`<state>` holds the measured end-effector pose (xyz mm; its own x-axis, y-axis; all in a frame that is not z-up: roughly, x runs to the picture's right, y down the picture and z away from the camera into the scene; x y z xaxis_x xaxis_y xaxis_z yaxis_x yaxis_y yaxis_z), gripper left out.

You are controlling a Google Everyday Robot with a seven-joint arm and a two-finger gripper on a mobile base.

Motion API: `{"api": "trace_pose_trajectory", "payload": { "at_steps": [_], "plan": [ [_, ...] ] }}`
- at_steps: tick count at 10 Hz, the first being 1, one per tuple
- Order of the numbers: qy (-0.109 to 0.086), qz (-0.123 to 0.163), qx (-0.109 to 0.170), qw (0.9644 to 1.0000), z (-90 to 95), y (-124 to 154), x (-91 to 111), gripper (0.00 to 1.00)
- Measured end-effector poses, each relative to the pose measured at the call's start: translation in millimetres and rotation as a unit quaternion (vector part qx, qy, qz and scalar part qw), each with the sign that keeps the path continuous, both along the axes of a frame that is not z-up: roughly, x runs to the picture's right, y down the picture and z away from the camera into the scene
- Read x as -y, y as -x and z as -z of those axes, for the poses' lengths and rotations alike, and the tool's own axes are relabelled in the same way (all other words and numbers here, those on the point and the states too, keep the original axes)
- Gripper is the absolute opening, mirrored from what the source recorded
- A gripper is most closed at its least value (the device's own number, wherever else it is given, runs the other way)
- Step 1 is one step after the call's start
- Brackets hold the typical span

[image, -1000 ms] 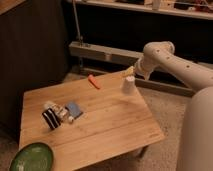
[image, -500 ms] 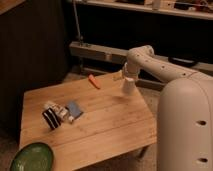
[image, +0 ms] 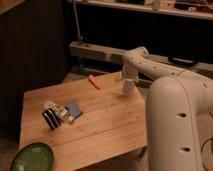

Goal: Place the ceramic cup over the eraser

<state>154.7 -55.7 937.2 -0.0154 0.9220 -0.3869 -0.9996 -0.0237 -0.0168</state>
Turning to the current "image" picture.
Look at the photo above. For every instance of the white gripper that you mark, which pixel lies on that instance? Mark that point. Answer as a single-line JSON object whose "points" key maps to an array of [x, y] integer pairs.
{"points": [[128, 72]]}

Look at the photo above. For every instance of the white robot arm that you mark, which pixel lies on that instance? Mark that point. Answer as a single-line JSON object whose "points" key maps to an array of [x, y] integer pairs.
{"points": [[175, 98]]}

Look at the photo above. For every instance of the blue eraser block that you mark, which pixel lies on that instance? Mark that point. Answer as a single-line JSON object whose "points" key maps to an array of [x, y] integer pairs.
{"points": [[74, 109]]}

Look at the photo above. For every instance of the green ceramic plate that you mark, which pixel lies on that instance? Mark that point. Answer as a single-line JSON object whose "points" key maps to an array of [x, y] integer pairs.
{"points": [[33, 157]]}

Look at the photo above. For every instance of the orange marker pen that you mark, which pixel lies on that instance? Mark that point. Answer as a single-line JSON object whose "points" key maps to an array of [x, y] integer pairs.
{"points": [[93, 81]]}

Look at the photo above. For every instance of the wooden low table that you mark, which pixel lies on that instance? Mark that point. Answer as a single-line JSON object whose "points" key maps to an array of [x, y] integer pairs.
{"points": [[111, 124]]}

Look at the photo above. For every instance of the black white striped object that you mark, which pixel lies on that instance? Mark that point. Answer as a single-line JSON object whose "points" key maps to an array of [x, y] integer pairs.
{"points": [[51, 119]]}

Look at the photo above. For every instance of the metal vertical pole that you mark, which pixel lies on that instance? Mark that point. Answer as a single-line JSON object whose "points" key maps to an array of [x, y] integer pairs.
{"points": [[79, 36]]}

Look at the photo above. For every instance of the black handle on rail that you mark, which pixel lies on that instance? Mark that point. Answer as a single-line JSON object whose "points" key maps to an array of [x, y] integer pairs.
{"points": [[182, 63]]}

